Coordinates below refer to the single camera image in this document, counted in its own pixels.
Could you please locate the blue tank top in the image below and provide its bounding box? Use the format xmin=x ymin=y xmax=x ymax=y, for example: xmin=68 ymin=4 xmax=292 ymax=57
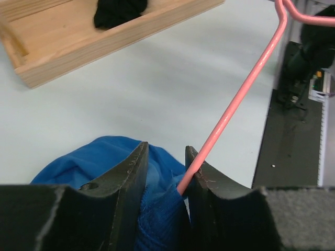
xmin=32 ymin=136 xmax=191 ymax=250

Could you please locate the pink wire hanger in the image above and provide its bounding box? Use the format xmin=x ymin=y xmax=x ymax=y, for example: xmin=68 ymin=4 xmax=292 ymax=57
xmin=177 ymin=0 xmax=334 ymax=195

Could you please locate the wooden clothes rack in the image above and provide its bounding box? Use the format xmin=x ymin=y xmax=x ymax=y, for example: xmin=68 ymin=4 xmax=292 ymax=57
xmin=1 ymin=1 xmax=221 ymax=88

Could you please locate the black garment on hanger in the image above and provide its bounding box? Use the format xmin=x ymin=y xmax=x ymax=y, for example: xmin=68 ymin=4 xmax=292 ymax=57
xmin=93 ymin=0 xmax=148 ymax=30

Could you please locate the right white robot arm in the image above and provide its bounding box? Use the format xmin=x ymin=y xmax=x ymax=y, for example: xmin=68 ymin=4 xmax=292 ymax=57
xmin=277 ymin=24 xmax=334 ymax=109

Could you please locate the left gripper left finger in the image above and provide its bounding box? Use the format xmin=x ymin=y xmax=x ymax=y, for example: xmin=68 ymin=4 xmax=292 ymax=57
xmin=80 ymin=142 xmax=149 ymax=250

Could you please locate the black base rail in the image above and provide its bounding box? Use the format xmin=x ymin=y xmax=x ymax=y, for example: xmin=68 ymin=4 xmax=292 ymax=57
xmin=251 ymin=40 xmax=328 ymax=189

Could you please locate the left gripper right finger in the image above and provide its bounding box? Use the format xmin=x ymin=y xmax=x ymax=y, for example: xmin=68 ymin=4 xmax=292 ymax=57
xmin=184 ymin=145 xmax=262 ymax=251

